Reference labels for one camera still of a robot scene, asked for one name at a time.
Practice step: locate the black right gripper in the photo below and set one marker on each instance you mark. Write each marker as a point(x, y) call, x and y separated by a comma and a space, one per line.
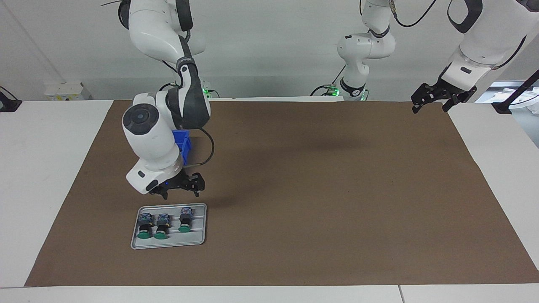
point(181, 181)

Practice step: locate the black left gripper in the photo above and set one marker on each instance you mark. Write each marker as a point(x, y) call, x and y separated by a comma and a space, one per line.
point(438, 91)

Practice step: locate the green push button switch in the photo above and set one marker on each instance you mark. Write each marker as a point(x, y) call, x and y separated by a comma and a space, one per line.
point(185, 221)
point(145, 227)
point(162, 227)

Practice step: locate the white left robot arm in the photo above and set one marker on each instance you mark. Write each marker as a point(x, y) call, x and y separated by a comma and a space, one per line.
point(484, 38)

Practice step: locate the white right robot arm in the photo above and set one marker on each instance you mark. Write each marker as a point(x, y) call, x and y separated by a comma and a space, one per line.
point(151, 143)

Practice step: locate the grey metal tray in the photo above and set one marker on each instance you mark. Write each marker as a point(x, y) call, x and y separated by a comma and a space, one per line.
point(198, 235)

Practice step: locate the blue plastic storage bin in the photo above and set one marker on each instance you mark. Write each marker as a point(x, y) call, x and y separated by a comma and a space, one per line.
point(182, 145)

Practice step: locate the brown paper table mat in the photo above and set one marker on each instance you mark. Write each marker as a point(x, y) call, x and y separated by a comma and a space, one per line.
point(316, 202)

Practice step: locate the white cardboard box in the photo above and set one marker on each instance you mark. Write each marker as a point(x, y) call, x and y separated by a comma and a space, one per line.
point(63, 90)

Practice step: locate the black table clamp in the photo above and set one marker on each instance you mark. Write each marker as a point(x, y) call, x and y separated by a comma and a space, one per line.
point(8, 103)

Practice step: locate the black camera stand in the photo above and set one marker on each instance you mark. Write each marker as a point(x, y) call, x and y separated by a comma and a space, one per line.
point(516, 94)

